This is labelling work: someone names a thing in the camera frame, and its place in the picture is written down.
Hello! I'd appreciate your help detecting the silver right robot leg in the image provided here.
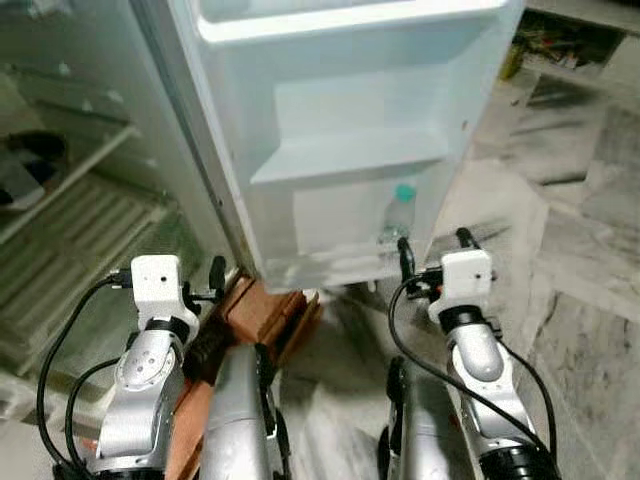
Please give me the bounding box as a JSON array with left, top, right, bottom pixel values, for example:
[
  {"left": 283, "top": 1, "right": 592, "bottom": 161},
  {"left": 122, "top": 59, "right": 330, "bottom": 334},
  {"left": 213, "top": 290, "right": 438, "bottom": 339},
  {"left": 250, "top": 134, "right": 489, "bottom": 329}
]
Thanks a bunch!
[{"left": 378, "top": 355, "right": 476, "bottom": 480}]

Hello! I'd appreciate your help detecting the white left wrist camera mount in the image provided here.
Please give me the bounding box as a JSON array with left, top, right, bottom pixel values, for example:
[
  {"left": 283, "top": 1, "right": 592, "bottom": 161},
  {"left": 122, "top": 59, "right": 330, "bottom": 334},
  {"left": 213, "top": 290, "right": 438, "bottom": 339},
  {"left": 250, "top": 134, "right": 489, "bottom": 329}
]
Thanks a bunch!
[{"left": 131, "top": 254, "right": 191, "bottom": 329}]

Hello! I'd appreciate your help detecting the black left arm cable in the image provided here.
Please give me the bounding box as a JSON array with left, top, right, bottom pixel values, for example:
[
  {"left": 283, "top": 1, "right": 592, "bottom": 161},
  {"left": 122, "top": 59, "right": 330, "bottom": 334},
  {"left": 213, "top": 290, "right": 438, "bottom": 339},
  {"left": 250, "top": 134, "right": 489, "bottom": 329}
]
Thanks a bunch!
[{"left": 37, "top": 268, "right": 136, "bottom": 480}]

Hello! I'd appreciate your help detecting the white fridge door shelf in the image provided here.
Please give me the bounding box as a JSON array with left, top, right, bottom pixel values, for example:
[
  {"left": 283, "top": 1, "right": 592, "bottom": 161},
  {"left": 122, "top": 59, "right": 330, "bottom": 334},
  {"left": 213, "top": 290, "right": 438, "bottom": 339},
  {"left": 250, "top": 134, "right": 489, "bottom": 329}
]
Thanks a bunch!
[{"left": 245, "top": 130, "right": 471, "bottom": 291}]

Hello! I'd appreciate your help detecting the red brick stack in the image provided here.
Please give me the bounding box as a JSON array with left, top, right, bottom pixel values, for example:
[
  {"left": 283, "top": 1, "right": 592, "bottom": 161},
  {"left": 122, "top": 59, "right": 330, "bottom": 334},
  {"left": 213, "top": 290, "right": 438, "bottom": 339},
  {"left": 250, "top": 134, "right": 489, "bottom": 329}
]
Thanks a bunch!
[{"left": 163, "top": 270, "right": 323, "bottom": 480}]

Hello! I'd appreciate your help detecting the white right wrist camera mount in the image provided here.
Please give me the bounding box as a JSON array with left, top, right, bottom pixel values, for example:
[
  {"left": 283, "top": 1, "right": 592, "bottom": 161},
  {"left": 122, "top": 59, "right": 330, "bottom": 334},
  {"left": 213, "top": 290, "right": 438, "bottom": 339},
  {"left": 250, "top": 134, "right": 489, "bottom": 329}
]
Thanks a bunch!
[{"left": 428, "top": 249, "right": 495, "bottom": 323}]

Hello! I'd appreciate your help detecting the white wire fridge shelf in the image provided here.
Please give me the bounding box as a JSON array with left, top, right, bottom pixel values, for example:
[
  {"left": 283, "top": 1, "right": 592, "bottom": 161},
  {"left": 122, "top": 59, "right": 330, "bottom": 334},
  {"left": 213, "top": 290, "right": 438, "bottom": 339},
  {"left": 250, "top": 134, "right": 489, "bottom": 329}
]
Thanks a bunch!
[{"left": 0, "top": 175, "right": 176, "bottom": 376}]

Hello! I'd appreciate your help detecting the silver left robot leg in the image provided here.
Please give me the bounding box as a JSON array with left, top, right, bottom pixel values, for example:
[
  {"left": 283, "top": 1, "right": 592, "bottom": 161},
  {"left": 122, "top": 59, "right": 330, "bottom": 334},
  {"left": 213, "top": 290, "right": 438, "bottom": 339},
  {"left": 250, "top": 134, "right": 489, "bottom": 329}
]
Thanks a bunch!
[{"left": 198, "top": 342, "right": 293, "bottom": 480}]

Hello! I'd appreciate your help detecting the cluttered kitchen shelf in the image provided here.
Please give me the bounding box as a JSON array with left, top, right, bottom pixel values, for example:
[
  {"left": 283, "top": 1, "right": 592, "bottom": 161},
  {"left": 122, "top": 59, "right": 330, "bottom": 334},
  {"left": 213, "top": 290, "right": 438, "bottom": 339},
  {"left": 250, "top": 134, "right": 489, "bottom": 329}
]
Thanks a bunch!
[{"left": 505, "top": 8, "right": 640, "bottom": 96}]

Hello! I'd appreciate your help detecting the dark bowl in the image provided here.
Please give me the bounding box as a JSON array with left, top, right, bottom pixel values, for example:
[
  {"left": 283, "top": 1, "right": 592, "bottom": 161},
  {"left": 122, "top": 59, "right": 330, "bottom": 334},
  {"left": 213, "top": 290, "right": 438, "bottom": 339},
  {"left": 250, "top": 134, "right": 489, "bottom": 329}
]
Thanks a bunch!
[{"left": 0, "top": 130, "right": 69, "bottom": 211}]

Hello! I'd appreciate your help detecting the gold can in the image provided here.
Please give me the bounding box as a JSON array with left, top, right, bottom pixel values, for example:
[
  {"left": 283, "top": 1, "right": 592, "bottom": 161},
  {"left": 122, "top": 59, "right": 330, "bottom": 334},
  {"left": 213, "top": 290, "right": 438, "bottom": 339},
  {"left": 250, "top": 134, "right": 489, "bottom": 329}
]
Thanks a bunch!
[{"left": 500, "top": 42, "right": 523, "bottom": 81}]

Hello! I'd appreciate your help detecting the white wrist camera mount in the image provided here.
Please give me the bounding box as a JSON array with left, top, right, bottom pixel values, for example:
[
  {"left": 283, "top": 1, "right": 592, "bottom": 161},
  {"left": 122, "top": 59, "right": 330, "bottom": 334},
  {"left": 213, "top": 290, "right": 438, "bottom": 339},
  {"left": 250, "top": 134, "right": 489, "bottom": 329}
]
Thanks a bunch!
[
  {"left": 428, "top": 249, "right": 495, "bottom": 323},
  {"left": 131, "top": 254, "right": 191, "bottom": 329}
]

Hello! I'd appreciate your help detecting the silver robot leg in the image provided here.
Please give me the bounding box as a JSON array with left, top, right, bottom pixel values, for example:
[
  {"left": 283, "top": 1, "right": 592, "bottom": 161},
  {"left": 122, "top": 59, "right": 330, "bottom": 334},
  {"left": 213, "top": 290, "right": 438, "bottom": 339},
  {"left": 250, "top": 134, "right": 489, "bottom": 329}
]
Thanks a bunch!
[
  {"left": 198, "top": 342, "right": 293, "bottom": 480},
  {"left": 378, "top": 355, "right": 476, "bottom": 480}
]

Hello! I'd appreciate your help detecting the clear bottle with green cap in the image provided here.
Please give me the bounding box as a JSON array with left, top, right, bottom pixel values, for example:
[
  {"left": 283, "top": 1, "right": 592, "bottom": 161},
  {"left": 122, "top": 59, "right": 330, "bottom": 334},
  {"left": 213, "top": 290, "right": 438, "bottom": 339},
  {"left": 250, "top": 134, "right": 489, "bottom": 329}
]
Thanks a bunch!
[{"left": 379, "top": 183, "right": 419, "bottom": 253}]

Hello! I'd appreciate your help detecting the silver fridge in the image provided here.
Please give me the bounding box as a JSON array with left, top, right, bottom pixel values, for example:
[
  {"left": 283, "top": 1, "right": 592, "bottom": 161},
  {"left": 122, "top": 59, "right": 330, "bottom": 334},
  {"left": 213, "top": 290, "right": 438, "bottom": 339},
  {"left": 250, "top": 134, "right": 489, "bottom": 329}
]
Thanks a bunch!
[{"left": 0, "top": 0, "right": 528, "bottom": 406}]

